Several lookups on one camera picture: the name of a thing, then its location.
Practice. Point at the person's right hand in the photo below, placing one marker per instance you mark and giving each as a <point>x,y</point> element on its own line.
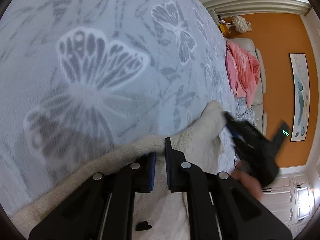
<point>248,181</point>

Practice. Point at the white left nightstand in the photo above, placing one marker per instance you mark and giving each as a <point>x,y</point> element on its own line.
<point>216,17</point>

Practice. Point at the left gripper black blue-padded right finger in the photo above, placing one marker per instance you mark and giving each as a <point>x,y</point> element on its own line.
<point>218,206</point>

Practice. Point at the grey butterfly pillow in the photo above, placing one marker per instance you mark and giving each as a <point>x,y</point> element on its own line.
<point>243,113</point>

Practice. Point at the yellow box on nightstand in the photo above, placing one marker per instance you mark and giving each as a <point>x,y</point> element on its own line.
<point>224,29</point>

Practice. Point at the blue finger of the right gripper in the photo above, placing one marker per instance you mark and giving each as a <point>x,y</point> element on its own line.
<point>231,126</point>

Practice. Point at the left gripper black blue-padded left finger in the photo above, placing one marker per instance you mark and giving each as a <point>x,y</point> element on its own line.
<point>102,207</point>

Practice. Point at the cream knitted sweater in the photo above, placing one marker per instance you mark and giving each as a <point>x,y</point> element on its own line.
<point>200,144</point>

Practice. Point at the white wardrobe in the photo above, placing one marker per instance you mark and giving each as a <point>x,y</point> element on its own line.
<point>293,197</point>

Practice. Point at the grey butterfly bedspread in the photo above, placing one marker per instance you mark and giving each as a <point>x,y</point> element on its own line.
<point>81,77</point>

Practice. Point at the pink garment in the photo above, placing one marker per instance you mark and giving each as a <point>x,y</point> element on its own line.
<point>243,70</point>

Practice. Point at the framed feather wall picture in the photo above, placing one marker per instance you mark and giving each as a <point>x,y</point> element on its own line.
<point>302,96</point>

